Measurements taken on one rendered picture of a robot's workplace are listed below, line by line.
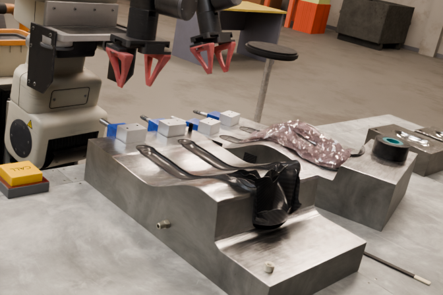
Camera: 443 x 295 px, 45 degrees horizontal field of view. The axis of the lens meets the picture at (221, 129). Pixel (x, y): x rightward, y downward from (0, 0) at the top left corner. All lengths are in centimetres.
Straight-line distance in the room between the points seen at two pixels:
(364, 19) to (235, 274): 986
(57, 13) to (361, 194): 82
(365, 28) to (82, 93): 927
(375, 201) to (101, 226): 55
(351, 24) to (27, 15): 948
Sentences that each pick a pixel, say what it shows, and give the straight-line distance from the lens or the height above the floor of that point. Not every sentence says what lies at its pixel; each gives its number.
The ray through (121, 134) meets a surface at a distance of 111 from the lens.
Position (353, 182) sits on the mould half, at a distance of 116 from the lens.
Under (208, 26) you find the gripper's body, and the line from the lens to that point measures 139.
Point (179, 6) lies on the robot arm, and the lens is 99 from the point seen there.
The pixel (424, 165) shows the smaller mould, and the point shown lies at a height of 83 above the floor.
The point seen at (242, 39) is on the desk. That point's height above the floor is 19.
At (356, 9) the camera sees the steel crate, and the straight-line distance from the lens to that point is 1067.
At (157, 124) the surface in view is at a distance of 120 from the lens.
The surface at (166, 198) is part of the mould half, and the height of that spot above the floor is 88.
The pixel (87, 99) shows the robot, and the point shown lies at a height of 83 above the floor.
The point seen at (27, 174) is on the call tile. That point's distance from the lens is 106.
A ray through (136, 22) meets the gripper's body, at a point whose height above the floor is 113.
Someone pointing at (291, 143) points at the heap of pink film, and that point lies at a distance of 125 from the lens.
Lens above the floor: 129
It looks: 18 degrees down
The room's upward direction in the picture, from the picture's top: 11 degrees clockwise
